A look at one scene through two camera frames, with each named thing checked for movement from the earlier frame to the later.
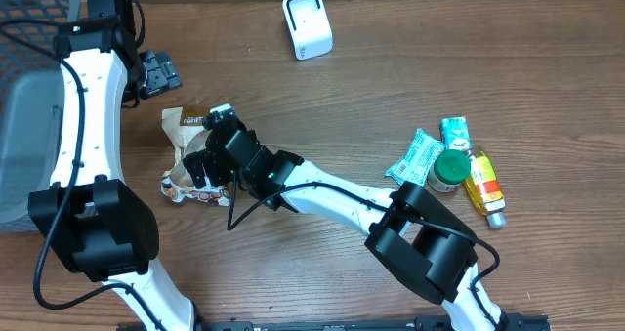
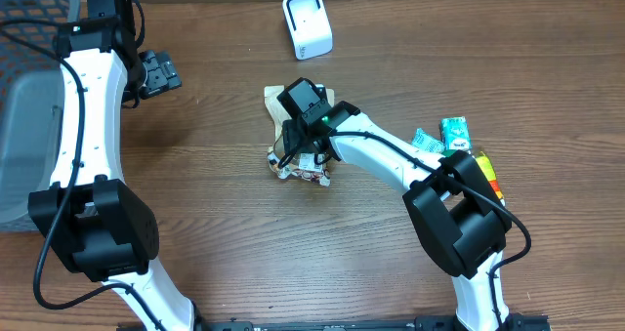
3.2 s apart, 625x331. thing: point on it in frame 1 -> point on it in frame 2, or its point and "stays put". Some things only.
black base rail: [428, 322] stays put
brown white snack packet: [187, 129] -> [299, 166]
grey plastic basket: [33, 14] stays put
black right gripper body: [227, 168] -> [300, 133]
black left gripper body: [159, 77] stays put
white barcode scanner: [308, 23] stays put
